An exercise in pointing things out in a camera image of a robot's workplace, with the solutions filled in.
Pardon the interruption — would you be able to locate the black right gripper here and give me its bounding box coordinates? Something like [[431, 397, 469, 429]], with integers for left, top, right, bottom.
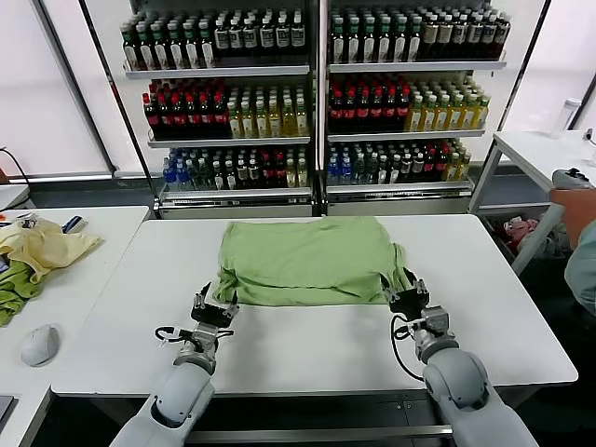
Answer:
[[379, 267, 430, 322]]

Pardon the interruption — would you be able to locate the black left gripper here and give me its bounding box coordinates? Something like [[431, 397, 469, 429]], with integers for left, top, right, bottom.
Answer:
[[190, 281, 240, 332]]

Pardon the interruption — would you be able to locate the light green polo shirt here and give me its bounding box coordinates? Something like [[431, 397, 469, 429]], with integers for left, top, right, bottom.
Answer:
[[211, 218, 415, 308]]

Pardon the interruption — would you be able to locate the grey handheld controller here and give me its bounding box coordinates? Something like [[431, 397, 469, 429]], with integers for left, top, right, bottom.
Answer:
[[552, 168, 595, 192]]

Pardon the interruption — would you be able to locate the person forearm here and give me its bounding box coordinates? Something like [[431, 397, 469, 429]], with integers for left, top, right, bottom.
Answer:
[[565, 204, 596, 252]]

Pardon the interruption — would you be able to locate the pink clothes pile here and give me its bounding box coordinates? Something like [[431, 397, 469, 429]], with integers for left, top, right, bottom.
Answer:
[[502, 216, 541, 251]]

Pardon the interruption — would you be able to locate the grey green clothes pile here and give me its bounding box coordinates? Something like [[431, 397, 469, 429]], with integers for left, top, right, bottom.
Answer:
[[542, 211, 576, 257]]

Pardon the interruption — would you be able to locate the person hand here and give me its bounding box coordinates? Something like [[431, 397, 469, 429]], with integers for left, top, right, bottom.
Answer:
[[550, 187, 592, 220]]

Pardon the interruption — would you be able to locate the large white work table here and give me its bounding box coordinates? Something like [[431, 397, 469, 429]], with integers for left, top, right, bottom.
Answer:
[[49, 213, 580, 443]]

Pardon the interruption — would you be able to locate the white side table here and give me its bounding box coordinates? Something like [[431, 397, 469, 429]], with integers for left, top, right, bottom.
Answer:
[[0, 206, 151, 447]]

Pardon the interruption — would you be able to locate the blue white small tool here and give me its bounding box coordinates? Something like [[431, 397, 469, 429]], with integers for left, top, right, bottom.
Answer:
[[61, 214, 89, 235]]

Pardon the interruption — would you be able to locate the pale yellow garment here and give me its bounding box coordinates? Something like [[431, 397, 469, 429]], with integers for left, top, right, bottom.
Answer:
[[0, 218, 104, 285]]

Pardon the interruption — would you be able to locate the white table with metal legs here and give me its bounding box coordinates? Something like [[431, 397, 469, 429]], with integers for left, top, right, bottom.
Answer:
[[467, 129, 596, 276]]

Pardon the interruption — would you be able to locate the white computer mouse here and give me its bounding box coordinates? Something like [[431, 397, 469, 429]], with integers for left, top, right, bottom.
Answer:
[[20, 324, 61, 368]]

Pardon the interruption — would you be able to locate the crumpled green garment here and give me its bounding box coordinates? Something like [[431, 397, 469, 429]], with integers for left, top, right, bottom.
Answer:
[[0, 259, 46, 328]]

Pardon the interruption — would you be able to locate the metal beverage shelf unit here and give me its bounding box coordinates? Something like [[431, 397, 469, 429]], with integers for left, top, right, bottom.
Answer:
[[78, 0, 322, 220], [318, 0, 553, 218]]

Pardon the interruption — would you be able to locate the dark flat tablet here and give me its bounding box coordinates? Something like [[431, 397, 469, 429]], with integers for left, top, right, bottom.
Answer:
[[0, 394, 20, 423]]

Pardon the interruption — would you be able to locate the dark tea bottle green cap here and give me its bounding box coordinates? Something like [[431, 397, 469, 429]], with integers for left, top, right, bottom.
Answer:
[[391, 20, 408, 64], [182, 21, 198, 70], [153, 23, 169, 71], [139, 23, 155, 71], [196, 20, 214, 70], [360, 20, 377, 64], [331, 20, 347, 65], [168, 22, 183, 71], [376, 20, 393, 64], [406, 20, 423, 63], [345, 20, 362, 65], [123, 25, 141, 71]]

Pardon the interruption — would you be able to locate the dark bottle beige label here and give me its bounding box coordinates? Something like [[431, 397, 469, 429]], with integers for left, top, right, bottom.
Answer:
[[438, 17, 454, 61], [422, 17, 440, 61]]

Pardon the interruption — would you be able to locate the dark bottle grey label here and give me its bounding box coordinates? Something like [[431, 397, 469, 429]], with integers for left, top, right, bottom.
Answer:
[[481, 16, 497, 60], [467, 16, 483, 61], [495, 16, 511, 60], [452, 16, 468, 61]]

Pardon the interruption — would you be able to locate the dark bottle black white label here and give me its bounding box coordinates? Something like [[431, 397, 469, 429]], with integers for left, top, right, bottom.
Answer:
[[290, 14, 306, 60], [229, 18, 245, 60], [243, 17, 260, 60], [275, 15, 291, 60], [259, 16, 276, 60], [214, 19, 231, 60]]

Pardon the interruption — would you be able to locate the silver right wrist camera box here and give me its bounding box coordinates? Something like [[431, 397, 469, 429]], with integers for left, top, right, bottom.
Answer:
[[420, 305, 452, 337]]

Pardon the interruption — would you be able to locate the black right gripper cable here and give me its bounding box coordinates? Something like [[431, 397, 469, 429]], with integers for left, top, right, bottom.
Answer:
[[389, 314, 427, 384]]

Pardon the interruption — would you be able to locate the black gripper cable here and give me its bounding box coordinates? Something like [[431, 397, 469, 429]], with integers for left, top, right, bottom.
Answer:
[[389, 314, 427, 384], [156, 325, 234, 348]]

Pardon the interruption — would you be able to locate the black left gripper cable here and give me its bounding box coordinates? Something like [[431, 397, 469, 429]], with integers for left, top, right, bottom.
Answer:
[[156, 325, 234, 348]]

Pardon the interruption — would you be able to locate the black wall cable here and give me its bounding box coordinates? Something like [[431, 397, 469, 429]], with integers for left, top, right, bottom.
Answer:
[[0, 146, 30, 183]]

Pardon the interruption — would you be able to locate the grey window frame post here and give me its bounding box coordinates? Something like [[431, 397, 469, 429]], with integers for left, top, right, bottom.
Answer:
[[30, 0, 117, 181]]

